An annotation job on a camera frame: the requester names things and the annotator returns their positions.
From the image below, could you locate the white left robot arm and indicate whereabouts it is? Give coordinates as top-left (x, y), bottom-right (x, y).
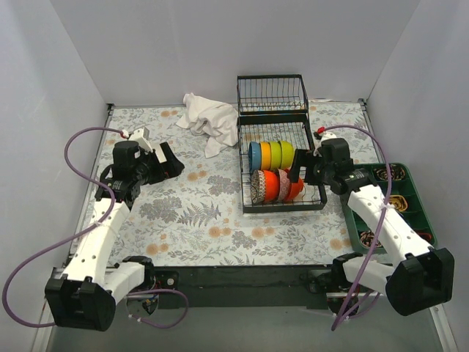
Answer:
top-left (45, 141), bottom-right (184, 331)

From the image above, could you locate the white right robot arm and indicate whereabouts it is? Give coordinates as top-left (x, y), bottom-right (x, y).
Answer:
top-left (289, 133), bottom-right (454, 316)

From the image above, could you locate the lime green bowl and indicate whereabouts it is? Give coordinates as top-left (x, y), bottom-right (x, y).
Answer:
top-left (269, 142), bottom-right (282, 170)
top-left (278, 140), bottom-right (295, 169)

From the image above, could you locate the pink patterned bowl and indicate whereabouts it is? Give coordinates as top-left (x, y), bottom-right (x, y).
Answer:
top-left (276, 169), bottom-right (291, 202)

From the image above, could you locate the yellow orange bowl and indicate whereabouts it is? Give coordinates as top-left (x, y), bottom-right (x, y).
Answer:
top-left (259, 142), bottom-right (271, 170)

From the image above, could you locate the blue bowl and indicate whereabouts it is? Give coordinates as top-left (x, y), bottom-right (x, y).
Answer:
top-left (248, 142), bottom-right (262, 173)

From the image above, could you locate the dark patterned bowl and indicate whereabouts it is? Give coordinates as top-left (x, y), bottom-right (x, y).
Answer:
top-left (251, 170), bottom-right (266, 205)

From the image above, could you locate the floral table mat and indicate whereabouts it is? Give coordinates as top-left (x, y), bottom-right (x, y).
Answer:
top-left (71, 102), bottom-right (382, 267)

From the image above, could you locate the crumpled white cloth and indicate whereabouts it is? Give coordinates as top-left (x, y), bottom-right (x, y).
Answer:
top-left (177, 93), bottom-right (238, 158)

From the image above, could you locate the green compartment tray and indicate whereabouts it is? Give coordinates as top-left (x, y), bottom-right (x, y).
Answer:
top-left (341, 163), bottom-right (437, 254)

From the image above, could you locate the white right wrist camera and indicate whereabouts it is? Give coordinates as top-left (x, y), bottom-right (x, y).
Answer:
top-left (314, 131), bottom-right (337, 156)

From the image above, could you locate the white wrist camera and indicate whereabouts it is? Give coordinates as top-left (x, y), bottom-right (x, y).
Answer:
top-left (128, 127), bottom-right (153, 153)
top-left (314, 131), bottom-right (337, 156)

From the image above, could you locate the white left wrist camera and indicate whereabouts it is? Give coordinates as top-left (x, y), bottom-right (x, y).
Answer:
top-left (128, 127), bottom-right (153, 153)

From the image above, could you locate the black wire dish rack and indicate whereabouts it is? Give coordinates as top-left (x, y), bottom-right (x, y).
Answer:
top-left (237, 113), bottom-right (327, 214)

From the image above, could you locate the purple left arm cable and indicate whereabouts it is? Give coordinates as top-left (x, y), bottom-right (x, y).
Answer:
top-left (1, 126), bottom-right (190, 329)

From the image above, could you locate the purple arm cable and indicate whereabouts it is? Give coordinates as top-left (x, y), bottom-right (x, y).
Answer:
top-left (1, 126), bottom-right (190, 329)
top-left (316, 124), bottom-right (394, 331)

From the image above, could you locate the black wire basket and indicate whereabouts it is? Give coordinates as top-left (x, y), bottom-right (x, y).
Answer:
top-left (237, 74), bottom-right (309, 116)

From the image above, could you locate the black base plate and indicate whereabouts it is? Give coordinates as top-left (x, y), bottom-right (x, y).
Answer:
top-left (131, 265), bottom-right (348, 313)

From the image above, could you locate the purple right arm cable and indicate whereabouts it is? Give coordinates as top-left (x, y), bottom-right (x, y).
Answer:
top-left (316, 124), bottom-right (394, 331)

